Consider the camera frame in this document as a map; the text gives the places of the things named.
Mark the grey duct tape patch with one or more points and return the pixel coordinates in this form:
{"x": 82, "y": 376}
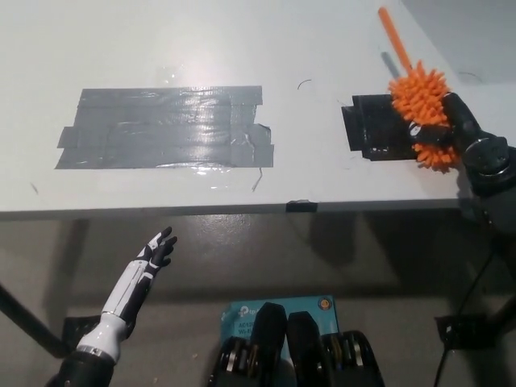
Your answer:
{"x": 161, "y": 129}

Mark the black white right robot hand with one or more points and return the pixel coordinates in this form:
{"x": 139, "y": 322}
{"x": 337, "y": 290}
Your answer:
{"x": 483, "y": 155}

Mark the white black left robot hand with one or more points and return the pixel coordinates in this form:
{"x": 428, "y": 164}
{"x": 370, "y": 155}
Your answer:
{"x": 129, "y": 290}

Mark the orange microfibre duster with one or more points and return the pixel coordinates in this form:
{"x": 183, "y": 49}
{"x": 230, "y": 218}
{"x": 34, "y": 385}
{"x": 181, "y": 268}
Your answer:
{"x": 419, "y": 92}

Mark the black table foot plate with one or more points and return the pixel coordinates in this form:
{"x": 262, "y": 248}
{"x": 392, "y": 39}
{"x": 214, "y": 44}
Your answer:
{"x": 463, "y": 328}
{"x": 78, "y": 332}

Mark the teal router cardboard box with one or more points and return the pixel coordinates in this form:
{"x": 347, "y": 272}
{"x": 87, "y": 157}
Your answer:
{"x": 242, "y": 312}

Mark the black metal table leg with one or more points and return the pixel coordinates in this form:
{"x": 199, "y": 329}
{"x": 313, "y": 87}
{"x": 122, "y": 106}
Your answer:
{"x": 24, "y": 318}

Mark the black tape square patch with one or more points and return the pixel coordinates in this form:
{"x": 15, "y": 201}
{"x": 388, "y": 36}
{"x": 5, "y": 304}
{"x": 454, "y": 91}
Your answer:
{"x": 371, "y": 129}

